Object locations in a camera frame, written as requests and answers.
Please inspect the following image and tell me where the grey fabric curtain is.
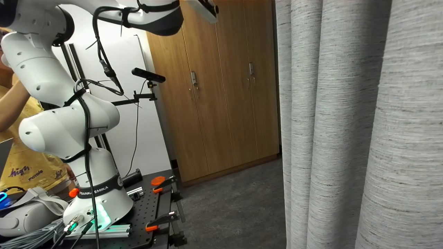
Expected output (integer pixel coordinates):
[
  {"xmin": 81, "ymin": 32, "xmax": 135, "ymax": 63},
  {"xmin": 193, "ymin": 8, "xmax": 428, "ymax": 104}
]
[{"xmin": 276, "ymin": 0, "xmax": 443, "ymax": 249}]

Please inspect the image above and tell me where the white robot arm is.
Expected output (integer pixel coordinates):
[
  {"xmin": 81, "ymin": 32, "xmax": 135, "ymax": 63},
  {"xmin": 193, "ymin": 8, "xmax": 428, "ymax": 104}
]
[{"xmin": 0, "ymin": 0, "xmax": 183, "ymax": 230}]

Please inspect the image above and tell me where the wooden wardrobe cabinet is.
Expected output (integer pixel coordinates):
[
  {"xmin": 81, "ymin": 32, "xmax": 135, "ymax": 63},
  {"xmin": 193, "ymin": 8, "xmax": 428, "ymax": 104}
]
[{"xmin": 149, "ymin": 0, "xmax": 280, "ymax": 185}]

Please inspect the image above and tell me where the orange black bar clamp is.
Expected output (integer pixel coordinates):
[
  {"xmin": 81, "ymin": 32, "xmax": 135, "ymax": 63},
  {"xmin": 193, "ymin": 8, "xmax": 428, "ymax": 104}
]
[{"xmin": 151, "ymin": 175, "xmax": 176, "ymax": 194}]

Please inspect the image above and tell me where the person in yellow shirt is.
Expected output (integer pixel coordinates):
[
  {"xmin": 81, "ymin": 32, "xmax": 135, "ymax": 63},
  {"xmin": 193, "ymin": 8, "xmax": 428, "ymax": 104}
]
[{"xmin": 0, "ymin": 27, "xmax": 75, "ymax": 197}]

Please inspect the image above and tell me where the white VR headset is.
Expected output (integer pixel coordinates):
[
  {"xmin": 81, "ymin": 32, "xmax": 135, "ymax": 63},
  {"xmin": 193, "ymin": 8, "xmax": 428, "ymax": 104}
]
[{"xmin": 0, "ymin": 187, "xmax": 68, "ymax": 237}]

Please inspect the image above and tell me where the black camera on stand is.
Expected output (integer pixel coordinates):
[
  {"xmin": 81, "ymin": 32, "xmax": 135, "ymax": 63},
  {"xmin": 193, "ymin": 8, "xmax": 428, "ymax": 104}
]
[{"xmin": 113, "ymin": 68, "xmax": 167, "ymax": 106}]

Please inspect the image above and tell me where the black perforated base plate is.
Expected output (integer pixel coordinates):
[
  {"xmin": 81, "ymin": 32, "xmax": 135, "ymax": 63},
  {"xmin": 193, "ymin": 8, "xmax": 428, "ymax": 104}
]
[{"xmin": 61, "ymin": 171, "xmax": 176, "ymax": 249}]

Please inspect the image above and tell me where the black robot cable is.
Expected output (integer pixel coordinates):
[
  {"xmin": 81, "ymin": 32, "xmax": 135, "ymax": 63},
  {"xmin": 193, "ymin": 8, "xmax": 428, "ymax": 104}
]
[{"xmin": 59, "ymin": 0, "xmax": 182, "ymax": 249}]

